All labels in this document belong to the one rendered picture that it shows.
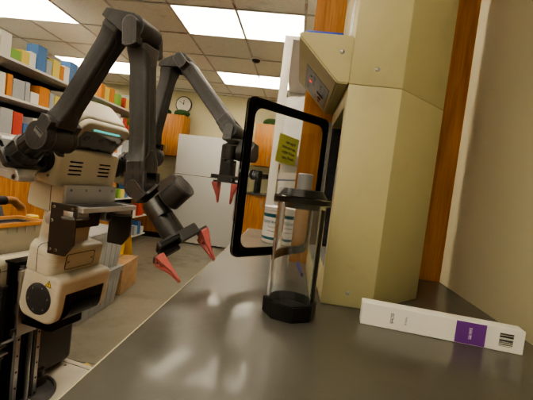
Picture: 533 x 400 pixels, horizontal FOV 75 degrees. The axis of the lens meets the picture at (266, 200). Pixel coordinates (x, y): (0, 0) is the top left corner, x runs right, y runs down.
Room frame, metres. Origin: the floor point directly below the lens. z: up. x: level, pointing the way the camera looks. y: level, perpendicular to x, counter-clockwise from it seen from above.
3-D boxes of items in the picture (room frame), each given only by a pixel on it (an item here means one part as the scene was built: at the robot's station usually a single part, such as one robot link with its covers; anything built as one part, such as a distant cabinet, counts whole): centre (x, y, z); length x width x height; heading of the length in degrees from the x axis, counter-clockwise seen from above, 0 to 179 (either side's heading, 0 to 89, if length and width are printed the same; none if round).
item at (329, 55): (0.91, -0.10, 1.46); 0.32 x 0.11 x 0.10; 175
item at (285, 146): (0.95, -0.04, 1.19); 0.30 x 0.01 x 0.40; 131
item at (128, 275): (3.30, 1.37, 0.14); 0.41 x 0.32 x 0.28; 2
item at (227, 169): (1.23, 0.15, 1.21); 0.10 x 0.07 x 0.07; 86
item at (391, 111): (0.89, -0.28, 1.33); 0.32 x 0.25 x 0.77; 175
